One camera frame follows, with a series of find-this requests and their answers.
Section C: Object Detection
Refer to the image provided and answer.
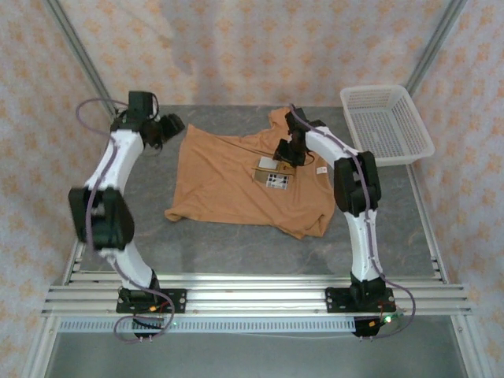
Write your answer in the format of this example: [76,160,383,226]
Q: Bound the aluminium mounting rail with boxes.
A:
[41,274,473,317]

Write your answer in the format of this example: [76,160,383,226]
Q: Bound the aluminium frame post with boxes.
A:
[404,0,469,95]
[43,0,120,116]

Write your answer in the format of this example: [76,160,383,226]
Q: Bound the small controller board with wires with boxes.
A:
[132,302,176,330]
[368,301,406,330]

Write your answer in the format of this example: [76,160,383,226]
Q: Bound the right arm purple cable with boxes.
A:
[288,102,418,342]

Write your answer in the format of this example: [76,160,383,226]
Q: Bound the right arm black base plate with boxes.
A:
[325,286,396,315]

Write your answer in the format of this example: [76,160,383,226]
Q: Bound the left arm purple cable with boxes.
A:
[75,97,176,346]

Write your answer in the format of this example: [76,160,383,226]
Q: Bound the aluminium frame leg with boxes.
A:
[22,314,61,378]
[450,314,486,378]

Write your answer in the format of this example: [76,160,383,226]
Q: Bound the white perforated plastic basket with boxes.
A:
[339,83,436,167]

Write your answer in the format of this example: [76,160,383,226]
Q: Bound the aluminium table side rail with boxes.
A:
[62,108,127,284]
[407,163,450,283]

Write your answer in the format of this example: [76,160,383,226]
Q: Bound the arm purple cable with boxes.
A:
[288,102,418,342]
[75,97,176,346]

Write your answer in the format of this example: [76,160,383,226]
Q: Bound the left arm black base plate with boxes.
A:
[116,288,188,315]

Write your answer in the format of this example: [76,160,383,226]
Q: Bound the grey slotted cable duct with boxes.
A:
[58,317,358,334]

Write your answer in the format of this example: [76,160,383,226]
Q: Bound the orange-tan t-shirt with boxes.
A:
[164,106,336,240]

